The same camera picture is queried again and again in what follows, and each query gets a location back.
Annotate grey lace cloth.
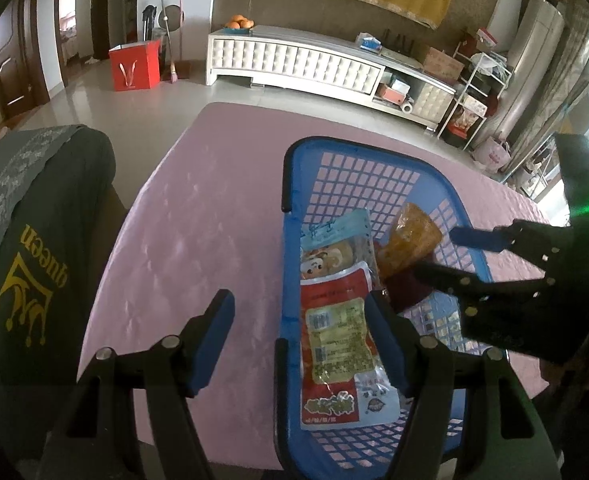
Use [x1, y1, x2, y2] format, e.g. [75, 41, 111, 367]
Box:
[0, 124, 83, 271]

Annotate orange box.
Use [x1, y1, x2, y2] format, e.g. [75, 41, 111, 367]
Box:
[377, 82, 408, 104]

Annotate white metal storage rack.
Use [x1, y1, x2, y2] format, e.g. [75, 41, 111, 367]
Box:
[437, 52, 513, 149]

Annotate silver standing air conditioner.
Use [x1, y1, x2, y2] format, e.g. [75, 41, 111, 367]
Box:
[474, 0, 566, 145]

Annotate brown wooden door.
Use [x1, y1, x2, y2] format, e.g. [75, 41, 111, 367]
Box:
[0, 0, 51, 122]

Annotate blue tissue box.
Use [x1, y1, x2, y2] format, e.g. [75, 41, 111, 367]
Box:
[357, 32, 383, 54]

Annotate patterned upright mattress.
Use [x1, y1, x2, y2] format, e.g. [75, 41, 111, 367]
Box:
[514, 0, 589, 181]

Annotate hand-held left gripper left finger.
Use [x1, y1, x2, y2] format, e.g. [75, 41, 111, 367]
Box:
[34, 287, 236, 480]

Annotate blue plastic mesh basket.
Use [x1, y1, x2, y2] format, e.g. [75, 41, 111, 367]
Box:
[273, 135, 510, 476]

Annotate dark green queen chair cover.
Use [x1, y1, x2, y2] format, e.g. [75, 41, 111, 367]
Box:
[0, 124, 118, 461]

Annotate orange-brown snack packet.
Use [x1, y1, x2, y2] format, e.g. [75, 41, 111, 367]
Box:
[375, 202, 443, 278]

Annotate cardboard box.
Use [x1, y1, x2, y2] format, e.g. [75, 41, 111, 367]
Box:
[421, 45, 465, 81]

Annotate red gift bag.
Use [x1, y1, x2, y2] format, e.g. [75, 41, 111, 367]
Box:
[108, 42, 163, 92]

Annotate blue cartoon snack packet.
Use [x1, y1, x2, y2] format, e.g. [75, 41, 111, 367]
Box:
[299, 208, 377, 283]

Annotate brown doorway frame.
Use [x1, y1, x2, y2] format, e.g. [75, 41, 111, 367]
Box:
[54, 0, 112, 87]

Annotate dark red snack packet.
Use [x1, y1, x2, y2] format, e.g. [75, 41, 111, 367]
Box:
[384, 270, 437, 313]

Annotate white tufted media cabinet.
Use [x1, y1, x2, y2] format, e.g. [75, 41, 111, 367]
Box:
[207, 25, 456, 132]

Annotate pink tablecloth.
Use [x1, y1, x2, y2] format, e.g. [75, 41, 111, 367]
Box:
[77, 101, 550, 471]

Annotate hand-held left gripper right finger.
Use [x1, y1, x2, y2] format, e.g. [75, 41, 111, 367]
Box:
[364, 290, 560, 480]

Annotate black bottles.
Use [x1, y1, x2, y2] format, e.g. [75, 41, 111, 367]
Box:
[384, 30, 415, 54]

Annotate red and white snack packet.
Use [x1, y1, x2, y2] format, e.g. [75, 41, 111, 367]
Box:
[299, 265, 402, 431]

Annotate leaning ironing board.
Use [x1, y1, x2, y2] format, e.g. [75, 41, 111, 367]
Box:
[549, 75, 589, 196]

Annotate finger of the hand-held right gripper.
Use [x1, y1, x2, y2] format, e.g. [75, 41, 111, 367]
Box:
[449, 219, 570, 267]
[413, 259, 547, 322]

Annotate broom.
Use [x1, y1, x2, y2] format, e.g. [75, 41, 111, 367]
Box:
[159, 0, 180, 84]

